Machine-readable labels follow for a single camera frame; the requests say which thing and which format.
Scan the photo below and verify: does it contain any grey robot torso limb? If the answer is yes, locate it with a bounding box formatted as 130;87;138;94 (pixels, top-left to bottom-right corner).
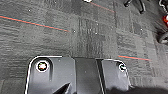
72;58;105;94

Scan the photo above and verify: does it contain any black office chair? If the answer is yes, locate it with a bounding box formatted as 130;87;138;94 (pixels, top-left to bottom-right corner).
123;0;146;14

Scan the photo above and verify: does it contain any red and black object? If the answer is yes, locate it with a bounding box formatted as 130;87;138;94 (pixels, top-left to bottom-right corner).
157;13;168;45

